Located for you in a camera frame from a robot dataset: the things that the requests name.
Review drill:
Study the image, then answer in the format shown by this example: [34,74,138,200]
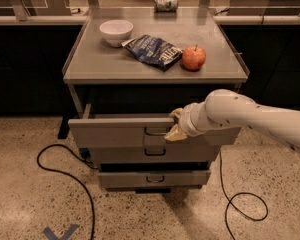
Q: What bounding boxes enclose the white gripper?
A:
[164,102,213,142]

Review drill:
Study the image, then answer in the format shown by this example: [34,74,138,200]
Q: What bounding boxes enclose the grey middle drawer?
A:
[90,144,220,164]

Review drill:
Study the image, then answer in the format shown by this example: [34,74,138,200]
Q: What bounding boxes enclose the black floor cable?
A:
[36,143,98,240]
[218,149,269,240]

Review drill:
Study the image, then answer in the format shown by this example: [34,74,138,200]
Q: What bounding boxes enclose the black floor cable right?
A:
[218,149,269,240]

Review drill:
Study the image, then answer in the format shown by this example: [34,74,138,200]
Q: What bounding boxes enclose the grey top drawer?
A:
[67,103,242,149]

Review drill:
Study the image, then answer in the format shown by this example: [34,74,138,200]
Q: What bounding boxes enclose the white ceramic bowl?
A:
[99,20,133,47]

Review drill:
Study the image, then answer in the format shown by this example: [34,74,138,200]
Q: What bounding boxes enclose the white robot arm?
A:
[164,89,300,154]

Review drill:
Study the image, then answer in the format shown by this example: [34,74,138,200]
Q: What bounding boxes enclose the blue power box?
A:
[79,148,90,158]

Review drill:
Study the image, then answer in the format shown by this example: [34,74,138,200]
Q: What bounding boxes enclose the grey bottom drawer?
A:
[99,170,211,189]

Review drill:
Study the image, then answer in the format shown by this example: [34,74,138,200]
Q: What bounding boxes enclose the grey drawer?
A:
[67,103,242,149]
[99,170,211,189]
[90,144,220,164]

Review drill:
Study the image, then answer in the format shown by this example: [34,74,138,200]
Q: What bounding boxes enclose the black floor cable left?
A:
[36,143,98,240]

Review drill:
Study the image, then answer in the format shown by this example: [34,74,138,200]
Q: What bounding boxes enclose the red apple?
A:
[182,46,206,71]

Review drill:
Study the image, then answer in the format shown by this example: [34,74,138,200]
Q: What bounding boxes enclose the crumpled green white can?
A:
[154,0,178,12]

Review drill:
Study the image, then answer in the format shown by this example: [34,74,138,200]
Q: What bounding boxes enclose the grey metal drawer cabinet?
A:
[64,8,248,191]

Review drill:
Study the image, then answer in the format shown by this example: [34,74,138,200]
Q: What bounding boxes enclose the dark blue chip bag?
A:
[122,35,183,72]

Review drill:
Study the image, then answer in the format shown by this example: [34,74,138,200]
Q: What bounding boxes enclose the blue tape floor marker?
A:
[42,224,79,240]

